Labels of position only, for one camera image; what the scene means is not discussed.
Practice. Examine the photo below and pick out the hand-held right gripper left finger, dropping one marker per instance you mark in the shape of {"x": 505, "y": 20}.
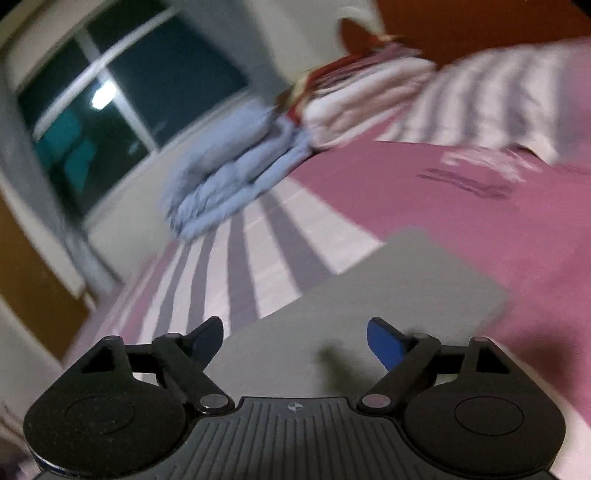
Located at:
{"x": 207, "y": 339}

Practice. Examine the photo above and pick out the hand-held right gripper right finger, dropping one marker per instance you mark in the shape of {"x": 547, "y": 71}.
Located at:
{"x": 385, "y": 341}

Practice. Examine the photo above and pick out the grey pants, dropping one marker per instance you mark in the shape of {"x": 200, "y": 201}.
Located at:
{"x": 369, "y": 286}

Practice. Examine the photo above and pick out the bed with striped pink sheet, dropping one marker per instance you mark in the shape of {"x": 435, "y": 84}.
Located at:
{"x": 461, "y": 207}

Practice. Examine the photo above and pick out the folded light blue duvet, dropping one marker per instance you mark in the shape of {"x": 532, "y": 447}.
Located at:
{"x": 231, "y": 184}

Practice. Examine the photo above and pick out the wooden door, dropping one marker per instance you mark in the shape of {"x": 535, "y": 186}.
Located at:
{"x": 27, "y": 277}

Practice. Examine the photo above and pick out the folded white quilt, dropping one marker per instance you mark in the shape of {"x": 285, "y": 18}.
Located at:
{"x": 360, "y": 106}

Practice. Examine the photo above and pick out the grey curtain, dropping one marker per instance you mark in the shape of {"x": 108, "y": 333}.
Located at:
{"x": 18, "y": 152}
{"x": 268, "y": 50}

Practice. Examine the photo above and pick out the striped pillow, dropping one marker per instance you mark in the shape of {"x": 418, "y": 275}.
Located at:
{"x": 485, "y": 92}

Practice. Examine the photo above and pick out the window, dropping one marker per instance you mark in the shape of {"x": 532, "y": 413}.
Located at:
{"x": 184, "y": 69}

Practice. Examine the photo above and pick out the red patterned blanket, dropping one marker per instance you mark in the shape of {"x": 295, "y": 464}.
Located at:
{"x": 332, "y": 65}

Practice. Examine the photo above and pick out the red wooden headboard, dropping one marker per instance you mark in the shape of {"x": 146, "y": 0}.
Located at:
{"x": 461, "y": 23}

